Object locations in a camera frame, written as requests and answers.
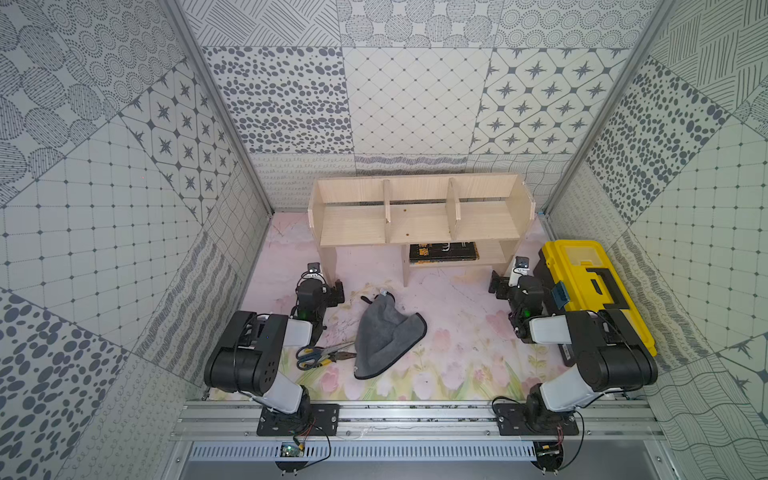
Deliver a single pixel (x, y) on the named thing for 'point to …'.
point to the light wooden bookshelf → (399, 210)
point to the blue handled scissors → (311, 357)
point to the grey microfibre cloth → (384, 333)
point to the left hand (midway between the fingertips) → (322, 278)
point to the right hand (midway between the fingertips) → (510, 275)
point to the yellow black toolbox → (578, 276)
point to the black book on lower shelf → (442, 252)
